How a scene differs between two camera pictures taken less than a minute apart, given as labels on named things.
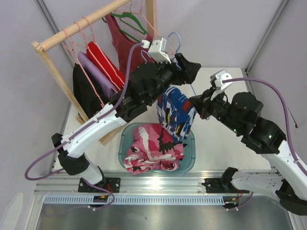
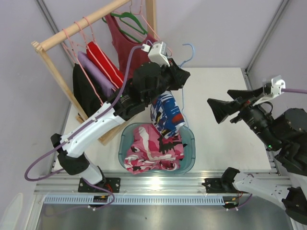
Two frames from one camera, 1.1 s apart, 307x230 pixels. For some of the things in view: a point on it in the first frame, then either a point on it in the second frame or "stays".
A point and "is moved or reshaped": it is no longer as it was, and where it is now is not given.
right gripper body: x=207 y=103 to x=239 y=107
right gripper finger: x=198 y=102 to x=222 y=109
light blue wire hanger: x=175 y=59 to x=188 y=60
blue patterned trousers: x=175 y=112 is moved or reshaped
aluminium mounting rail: x=138 y=183 stays
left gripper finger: x=189 y=70 to x=180 y=75
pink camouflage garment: x=152 y=147 stays
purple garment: x=109 y=87 stays
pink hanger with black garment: x=88 y=97 stays
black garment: x=85 y=96 stays
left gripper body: x=180 y=72 stays
